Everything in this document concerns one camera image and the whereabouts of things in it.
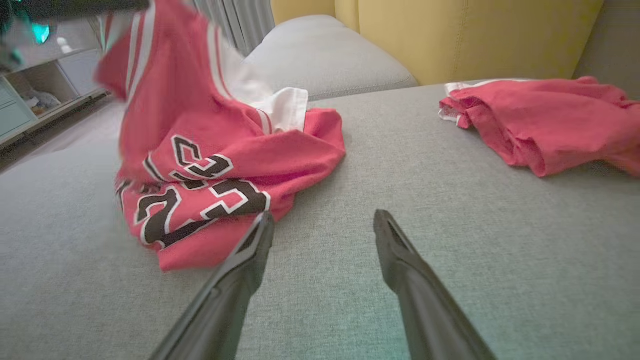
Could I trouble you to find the red basketball jersey number 23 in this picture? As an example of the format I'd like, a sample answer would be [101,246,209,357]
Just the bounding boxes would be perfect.
[95,0,347,273]

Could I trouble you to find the yellow sofa armrest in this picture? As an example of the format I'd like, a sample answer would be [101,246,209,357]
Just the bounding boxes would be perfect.
[271,0,336,26]

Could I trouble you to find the mint green cabinet drawer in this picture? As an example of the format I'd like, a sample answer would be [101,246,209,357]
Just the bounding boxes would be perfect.
[0,101,38,142]
[0,80,17,109]

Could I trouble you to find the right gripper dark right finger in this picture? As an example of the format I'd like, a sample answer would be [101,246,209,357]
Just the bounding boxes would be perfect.
[373,209,497,360]

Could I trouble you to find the grey sofa side panel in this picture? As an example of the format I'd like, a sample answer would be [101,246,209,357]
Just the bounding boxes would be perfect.
[572,0,640,101]

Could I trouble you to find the grey pleated curtain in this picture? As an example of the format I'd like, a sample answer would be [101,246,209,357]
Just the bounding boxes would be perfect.
[192,0,276,57]

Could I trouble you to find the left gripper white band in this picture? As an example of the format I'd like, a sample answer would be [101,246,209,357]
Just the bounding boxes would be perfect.
[0,0,151,72]

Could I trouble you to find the narrow yellow sofa backrest cushion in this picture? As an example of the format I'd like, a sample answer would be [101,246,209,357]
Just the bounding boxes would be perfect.
[334,0,361,35]

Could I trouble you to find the red shorts with white stripes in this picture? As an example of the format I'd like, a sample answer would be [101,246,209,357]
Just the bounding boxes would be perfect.
[438,76,640,179]

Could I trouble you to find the grey plush toy in cabinet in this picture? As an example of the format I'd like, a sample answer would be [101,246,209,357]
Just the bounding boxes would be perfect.
[22,89,62,117]

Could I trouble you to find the long low TV cabinet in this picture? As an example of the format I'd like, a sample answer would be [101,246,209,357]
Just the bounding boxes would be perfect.
[0,20,110,151]

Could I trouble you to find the long grey sofa seat cushion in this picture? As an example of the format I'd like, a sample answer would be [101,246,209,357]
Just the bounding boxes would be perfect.
[243,14,419,102]

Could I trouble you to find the wide yellow sofa backrest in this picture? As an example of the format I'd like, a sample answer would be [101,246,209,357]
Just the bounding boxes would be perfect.
[358,0,605,87]

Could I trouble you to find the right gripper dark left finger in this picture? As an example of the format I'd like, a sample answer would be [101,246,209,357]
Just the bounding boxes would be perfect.
[149,211,276,360]

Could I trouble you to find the large grey sofa chaise cushion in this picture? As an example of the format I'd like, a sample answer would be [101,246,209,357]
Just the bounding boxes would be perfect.
[0,80,640,360]

